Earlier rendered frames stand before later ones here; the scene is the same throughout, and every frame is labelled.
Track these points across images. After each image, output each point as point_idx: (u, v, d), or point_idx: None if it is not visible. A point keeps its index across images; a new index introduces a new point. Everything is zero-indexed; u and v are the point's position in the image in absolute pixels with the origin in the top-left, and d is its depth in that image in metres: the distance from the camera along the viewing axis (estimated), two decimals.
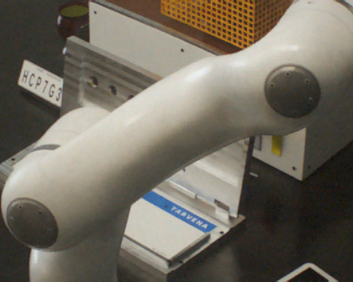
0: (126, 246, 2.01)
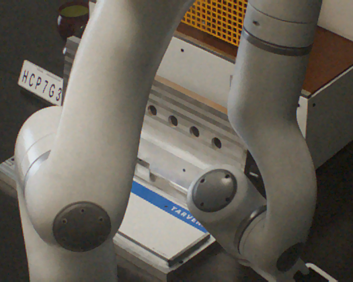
0: (126, 246, 2.01)
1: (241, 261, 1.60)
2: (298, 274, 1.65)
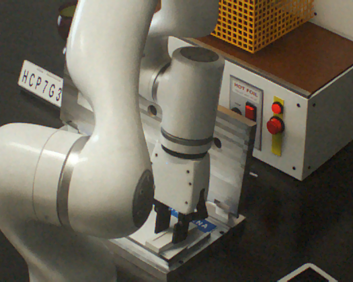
0: (126, 246, 2.01)
1: (177, 142, 1.90)
2: (202, 195, 1.95)
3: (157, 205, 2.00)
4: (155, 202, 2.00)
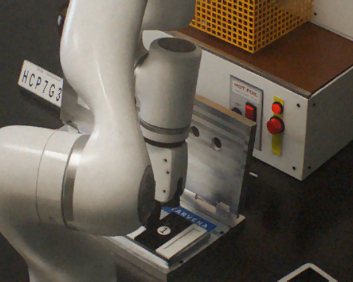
0: (126, 246, 2.01)
1: (154, 131, 1.93)
2: (177, 184, 1.98)
3: None
4: None
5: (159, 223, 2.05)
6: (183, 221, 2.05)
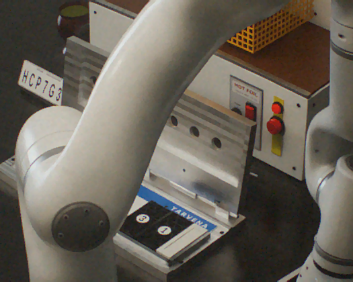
0: (126, 246, 2.01)
1: (329, 260, 1.60)
2: None
3: None
4: None
5: (160, 223, 2.05)
6: (184, 221, 2.05)
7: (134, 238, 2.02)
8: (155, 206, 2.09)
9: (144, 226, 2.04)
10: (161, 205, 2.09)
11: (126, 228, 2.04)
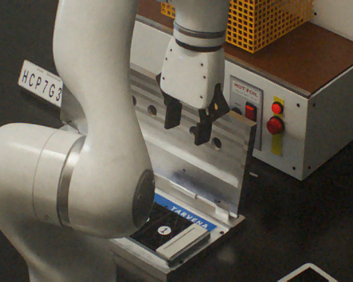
0: (126, 246, 2.01)
1: (190, 35, 1.85)
2: (218, 88, 1.90)
3: (168, 99, 1.97)
4: (166, 95, 1.97)
5: (160, 223, 2.05)
6: (184, 221, 2.05)
7: (134, 238, 2.02)
8: (155, 206, 2.09)
9: (144, 226, 2.04)
10: (161, 205, 2.09)
11: None
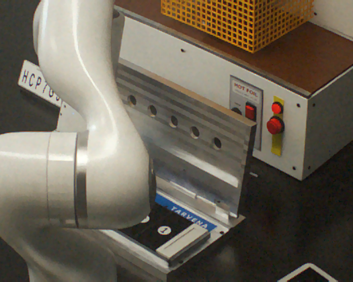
0: (126, 246, 2.01)
1: None
2: None
3: None
4: None
5: (160, 223, 2.05)
6: (184, 221, 2.05)
7: (134, 238, 2.02)
8: (155, 206, 2.09)
9: (144, 226, 2.04)
10: (161, 205, 2.09)
11: (126, 228, 2.04)
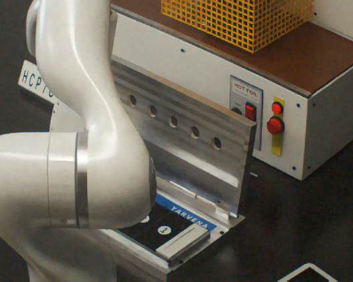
0: (126, 246, 2.01)
1: None
2: None
3: None
4: None
5: (160, 223, 2.06)
6: (184, 221, 2.05)
7: (134, 238, 2.02)
8: (155, 206, 2.09)
9: (144, 226, 2.04)
10: (161, 205, 2.09)
11: (126, 228, 2.04)
